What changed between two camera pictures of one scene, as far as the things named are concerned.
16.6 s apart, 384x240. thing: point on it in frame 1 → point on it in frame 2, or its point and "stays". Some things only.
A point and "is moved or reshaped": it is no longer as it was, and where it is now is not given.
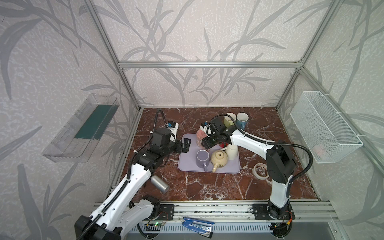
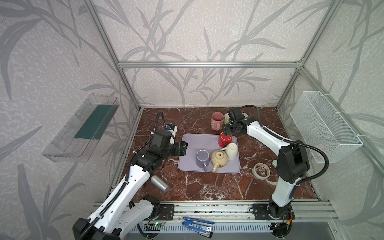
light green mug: x=228 y=121 stays
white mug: x=232 y=151 stays
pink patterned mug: x=200 y=135 is moved or reshaped
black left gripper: x=182 y=145 stays
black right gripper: x=206 y=142 → x=229 y=128
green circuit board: x=156 y=224 stays
